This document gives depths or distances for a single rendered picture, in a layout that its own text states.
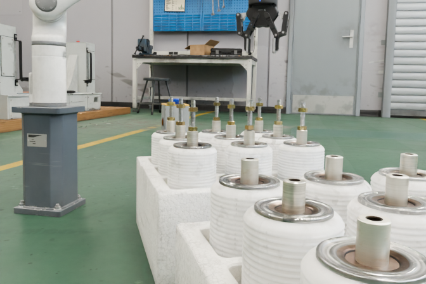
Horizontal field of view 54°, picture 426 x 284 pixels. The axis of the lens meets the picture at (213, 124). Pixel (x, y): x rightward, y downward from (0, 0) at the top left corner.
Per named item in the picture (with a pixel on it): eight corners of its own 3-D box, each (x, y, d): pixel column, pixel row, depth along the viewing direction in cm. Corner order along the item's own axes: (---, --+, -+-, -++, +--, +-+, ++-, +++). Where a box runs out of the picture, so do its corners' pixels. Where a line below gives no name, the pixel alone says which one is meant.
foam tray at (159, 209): (157, 293, 74) (158, 193, 72) (135, 222, 111) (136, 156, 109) (348, 271, 84) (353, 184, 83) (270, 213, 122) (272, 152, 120)
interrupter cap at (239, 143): (269, 144, 87) (269, 141, 87) (265, 150, 80) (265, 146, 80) (233, 142, 89) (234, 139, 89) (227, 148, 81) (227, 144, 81)
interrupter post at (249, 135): (255, 146, 85) (256, 130, 85) (253, 148, 83) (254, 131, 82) (243, 145, 86) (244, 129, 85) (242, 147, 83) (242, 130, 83)
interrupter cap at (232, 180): (229, 194, 47) (229, 187, 47) (211, 179, 54) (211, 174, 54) (290, 191, 49) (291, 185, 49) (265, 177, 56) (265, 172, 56)
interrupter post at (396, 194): (393, 210, 42) (395, 178, 42) (378, 203, 44) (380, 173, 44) (413, 208, 42) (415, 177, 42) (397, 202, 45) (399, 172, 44)
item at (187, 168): (164, 229, 86) (165, 142, 85) (209, 226, 88) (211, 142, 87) (169, 246, 77) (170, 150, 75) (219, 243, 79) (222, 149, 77)
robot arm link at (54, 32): (32, -10, 120) (33, 51, 121) (27, -17, 111) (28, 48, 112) (66, -7, 122) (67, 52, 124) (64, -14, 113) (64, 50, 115)
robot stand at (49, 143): (12, 213, 117) (10, 106, 114) (44, 199, 131) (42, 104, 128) (59, 217, 114) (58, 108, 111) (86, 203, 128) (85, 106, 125)
